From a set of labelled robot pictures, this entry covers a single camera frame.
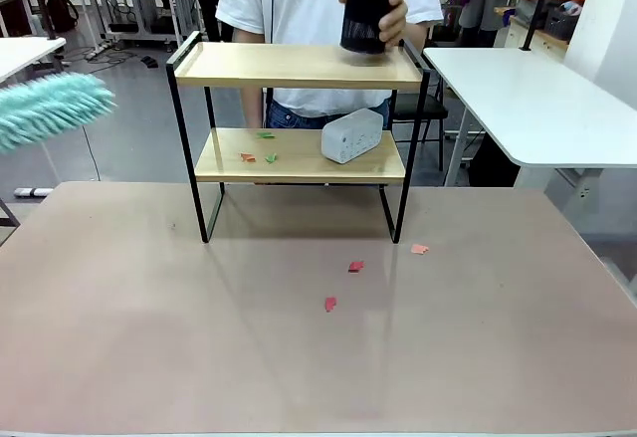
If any teal chenille duster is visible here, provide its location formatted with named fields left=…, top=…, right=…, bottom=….
left=0, top=72, right=117, bottom=154

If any large white side table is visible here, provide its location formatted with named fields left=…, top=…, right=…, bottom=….
left=422, top=46, right=637, bottom=189

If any white floor power strip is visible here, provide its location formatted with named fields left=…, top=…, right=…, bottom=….
left=84, top=41, right=113, bottom=63

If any person's left hand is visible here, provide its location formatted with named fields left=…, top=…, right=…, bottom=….
left=338, top=0, right=411, bottom=51

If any small white side table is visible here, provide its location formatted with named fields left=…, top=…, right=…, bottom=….
left=0, top=36, right=68, bottom=83

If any grey plastic crate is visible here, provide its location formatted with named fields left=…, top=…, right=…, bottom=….
left=541, top=6, right=581, bottom=41

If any person's right forearm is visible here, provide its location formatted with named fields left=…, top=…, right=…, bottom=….
left=232, top=27, right=266, bottom=130

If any thin black hanging cable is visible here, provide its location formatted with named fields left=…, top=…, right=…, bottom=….
left=79, top=125, right=101, bottom=182

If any person's left forearm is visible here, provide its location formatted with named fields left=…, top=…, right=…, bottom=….
left=400, top=18, right=430, bottom=53

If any black mesh pen holder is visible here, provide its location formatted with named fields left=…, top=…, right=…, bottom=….
left=338, top=0, right=400, bottom=55

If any black backpack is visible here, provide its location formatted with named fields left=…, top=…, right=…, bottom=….
left=46, top=0, right=80, bottom=34

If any two-tier wood shelf black frame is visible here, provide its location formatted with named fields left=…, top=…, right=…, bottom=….
left=165, top=30, right=432, bottom=245

